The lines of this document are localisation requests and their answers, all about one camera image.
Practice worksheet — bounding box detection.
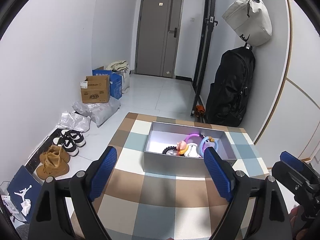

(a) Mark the light blue ring bracelet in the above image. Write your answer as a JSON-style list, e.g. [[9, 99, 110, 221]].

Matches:
[[199, 135, 220, 156]]

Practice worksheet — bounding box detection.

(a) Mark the pink pig doll keychain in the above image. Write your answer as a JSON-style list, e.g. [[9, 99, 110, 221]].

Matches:
[[176, 140, 189, 155]]

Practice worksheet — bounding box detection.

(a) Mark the purple ring bracelet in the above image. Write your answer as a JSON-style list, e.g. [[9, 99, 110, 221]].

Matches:
[[184, 133, 203, 145]]

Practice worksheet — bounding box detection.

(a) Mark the black bead bracelet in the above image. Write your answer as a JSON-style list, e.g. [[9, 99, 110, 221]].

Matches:
[[162, 146, 180, 156]]

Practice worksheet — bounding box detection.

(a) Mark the white round badge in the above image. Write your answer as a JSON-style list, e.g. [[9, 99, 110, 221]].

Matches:
[[184, 142, 201, 158]]

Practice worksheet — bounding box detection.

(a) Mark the person's right hand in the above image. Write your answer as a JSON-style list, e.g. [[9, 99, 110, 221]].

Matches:
[[289, 205, 320, 240]]

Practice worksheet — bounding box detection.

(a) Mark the black white sneaker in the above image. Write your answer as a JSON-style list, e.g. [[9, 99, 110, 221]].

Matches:
[[53, 137, 79, 157], [61, 129, 86, 147]]

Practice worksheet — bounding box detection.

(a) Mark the tan suede boot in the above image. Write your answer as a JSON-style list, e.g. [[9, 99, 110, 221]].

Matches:
[[40, 145, 71, 163], [36, 160, 69, 180]]

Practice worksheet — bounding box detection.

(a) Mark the checkered plaid tablecloth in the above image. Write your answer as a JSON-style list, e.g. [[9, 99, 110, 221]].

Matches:
[[69, 112, 271, 240]]

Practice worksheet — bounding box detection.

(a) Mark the grey parcel bag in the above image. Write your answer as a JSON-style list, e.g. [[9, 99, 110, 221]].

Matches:
[[72, 96, 120, 127]]

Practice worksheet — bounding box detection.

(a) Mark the silver crumpled parcel bag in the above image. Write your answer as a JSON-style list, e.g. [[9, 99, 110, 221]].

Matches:
[[56, 112, 91, 133]]

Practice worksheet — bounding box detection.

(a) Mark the grey cardboard storage box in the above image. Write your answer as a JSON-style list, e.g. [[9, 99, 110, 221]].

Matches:
[[143, 122, 237, 178]]

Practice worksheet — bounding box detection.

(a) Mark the orange black tool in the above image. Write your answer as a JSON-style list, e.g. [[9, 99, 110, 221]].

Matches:
[[195, 105, 205, 118]]

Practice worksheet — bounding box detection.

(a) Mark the black backpack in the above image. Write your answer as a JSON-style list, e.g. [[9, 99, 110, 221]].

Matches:
[[205, 46, 255, 127]]

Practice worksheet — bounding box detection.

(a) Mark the brown cardboard box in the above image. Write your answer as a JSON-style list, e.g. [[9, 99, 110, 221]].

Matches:
[[80, 75, 110, 103]]

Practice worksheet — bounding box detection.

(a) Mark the navy jordan shopping bag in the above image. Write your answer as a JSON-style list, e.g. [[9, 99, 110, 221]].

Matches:
[[7, 165, 42, 223]]

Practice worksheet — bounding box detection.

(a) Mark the white plastic bag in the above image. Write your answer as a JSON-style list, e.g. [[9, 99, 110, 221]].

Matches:
[[120, 68, 130, 94]]

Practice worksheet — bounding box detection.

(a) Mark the blue cardboard box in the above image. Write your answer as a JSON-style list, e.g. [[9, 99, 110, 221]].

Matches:
[[92, 67, 122, 99]]

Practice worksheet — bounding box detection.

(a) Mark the folded beige cloth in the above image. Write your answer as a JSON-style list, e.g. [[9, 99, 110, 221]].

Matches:
[[104, 60, 128, 72]]

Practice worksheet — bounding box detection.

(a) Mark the beige canvas bag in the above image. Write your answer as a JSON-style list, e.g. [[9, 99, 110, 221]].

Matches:
[[222, 0, 272, 47]]

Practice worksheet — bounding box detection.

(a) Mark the grey brown door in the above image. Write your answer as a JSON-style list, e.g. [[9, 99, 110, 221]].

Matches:
[[135, 0, 183, 78]]

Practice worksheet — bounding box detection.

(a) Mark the black tripod stand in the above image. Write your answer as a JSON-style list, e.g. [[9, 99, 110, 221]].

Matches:
[[191, 0, 217, 116]]

